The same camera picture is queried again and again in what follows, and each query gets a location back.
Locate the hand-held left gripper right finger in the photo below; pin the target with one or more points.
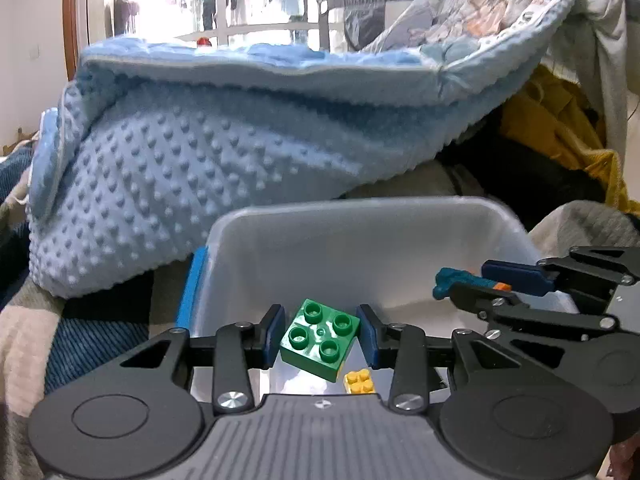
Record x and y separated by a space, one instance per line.
367 335

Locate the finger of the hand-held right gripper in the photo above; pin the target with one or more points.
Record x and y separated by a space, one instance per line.
495 305
520 276

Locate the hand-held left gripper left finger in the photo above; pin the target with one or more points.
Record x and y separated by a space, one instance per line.
272 332

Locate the green toy building brick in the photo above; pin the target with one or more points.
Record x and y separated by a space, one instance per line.
320 340

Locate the dark teal toy figure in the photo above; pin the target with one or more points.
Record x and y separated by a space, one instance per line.
452 280

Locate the translucent white plastic container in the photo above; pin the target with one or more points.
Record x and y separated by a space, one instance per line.
350 255

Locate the small yellow toy brick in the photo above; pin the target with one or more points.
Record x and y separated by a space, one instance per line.
360 381

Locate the grey knitted cloth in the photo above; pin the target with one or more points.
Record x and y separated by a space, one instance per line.
575 227

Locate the black cloth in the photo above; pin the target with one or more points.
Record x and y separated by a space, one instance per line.
525 175

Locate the yellow cloth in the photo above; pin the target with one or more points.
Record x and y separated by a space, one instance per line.
555 120

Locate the blue dotted baby blanket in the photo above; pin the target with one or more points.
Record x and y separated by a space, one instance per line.
200 160

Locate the blue grey checked blanket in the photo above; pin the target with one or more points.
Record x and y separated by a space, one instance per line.
75 350

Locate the white cloth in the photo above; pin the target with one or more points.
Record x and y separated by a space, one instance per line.
600 60

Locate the small red object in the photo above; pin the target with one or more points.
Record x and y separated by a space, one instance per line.
203 42

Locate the grey fabric cot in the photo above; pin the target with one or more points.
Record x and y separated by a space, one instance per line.
365 15

